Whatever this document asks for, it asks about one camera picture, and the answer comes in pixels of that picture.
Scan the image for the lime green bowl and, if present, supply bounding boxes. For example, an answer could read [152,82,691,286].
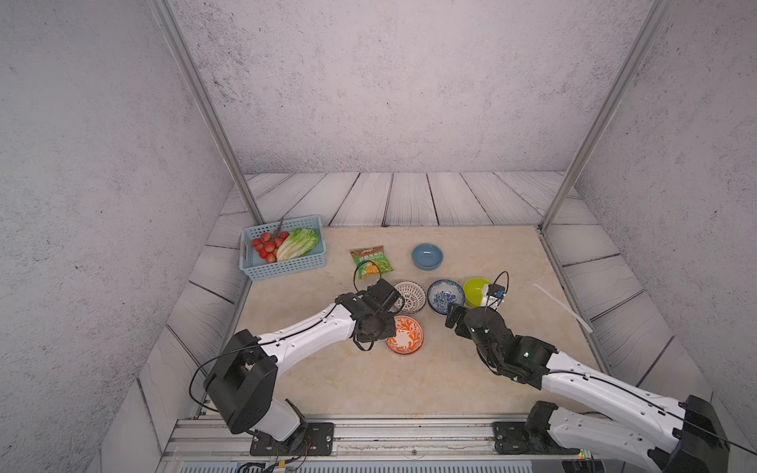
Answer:
[463,277,490,307]

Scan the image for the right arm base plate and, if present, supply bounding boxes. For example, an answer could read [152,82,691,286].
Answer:
[492,422,580,456]

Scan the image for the light blue plastic basket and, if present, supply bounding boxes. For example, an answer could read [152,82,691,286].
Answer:
[239,215,326,281]

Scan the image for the right aluminium frame post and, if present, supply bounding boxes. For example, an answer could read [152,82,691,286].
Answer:
[537,0,675,237]

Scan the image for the white cable strip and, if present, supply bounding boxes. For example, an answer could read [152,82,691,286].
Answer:
[532,283,593,334]

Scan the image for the plain blue bowl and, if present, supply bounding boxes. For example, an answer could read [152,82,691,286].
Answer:
[411,242,445,271]

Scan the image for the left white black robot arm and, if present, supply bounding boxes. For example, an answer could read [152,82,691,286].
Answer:
[203,287,404,443]

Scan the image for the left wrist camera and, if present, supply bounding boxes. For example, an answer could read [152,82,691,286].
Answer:
[363,278,405,315]

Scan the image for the red cherry tomatoes bunch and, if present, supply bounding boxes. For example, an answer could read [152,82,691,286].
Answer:
[250,232,289,264]

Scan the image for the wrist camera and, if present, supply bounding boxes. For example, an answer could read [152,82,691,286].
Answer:
[483,283,507,304]
[363,278,405,315]

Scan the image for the green snack bag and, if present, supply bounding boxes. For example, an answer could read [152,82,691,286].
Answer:
[350,246,394,279]

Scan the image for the aluminium frame post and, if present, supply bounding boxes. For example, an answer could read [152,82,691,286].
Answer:
[537,0,675,237]
[150,0,264,224]

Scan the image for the left aluminium frame post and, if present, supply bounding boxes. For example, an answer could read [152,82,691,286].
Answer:
[150,0,264,224]

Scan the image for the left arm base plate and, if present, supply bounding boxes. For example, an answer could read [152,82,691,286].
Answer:
[250,422,334,457]

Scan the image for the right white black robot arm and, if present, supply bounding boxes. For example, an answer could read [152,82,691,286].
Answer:
[446,305,731,472]

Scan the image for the aluminium rail front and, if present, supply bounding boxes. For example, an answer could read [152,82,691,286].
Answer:
[156,416,675,473]

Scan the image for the orange floral bowl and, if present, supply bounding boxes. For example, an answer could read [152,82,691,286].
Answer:
[386,315,424,355]

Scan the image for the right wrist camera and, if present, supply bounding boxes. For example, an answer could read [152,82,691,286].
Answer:
[483,283,507,304]

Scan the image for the blue floral bowl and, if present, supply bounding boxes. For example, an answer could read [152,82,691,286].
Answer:
[427,279,465,315]

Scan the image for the green lettuce head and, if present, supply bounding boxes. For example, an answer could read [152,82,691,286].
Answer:
[277,228,321,262]

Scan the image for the white brown lattice bowl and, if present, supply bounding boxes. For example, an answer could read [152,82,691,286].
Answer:
[392,281,427,315]

